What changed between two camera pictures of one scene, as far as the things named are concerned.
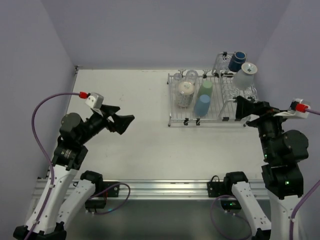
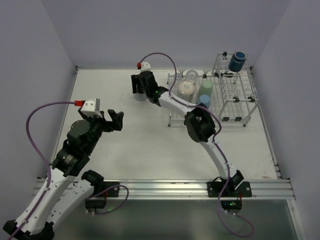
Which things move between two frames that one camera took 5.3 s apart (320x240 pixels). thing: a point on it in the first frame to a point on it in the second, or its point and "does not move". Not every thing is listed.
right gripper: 261,114 to 139,81
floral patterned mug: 185,93 does not move
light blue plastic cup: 201,105 does not move
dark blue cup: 236,61 does not move
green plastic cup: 206,88 does not move
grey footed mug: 244,78 to 140,97
